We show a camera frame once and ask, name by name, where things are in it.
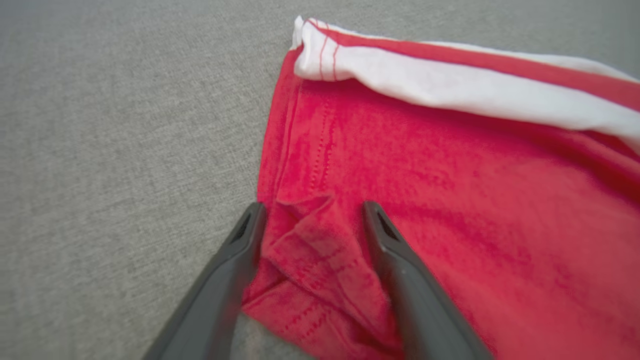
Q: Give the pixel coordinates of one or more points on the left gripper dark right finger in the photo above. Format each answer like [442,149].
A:
[425,320]

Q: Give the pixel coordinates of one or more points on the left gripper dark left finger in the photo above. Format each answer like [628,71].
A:
[210,310]

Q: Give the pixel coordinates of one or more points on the grey fabric sofa cushion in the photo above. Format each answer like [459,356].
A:
[100,150]

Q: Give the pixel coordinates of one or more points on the red shorts white stripe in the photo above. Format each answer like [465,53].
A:
[450,200]

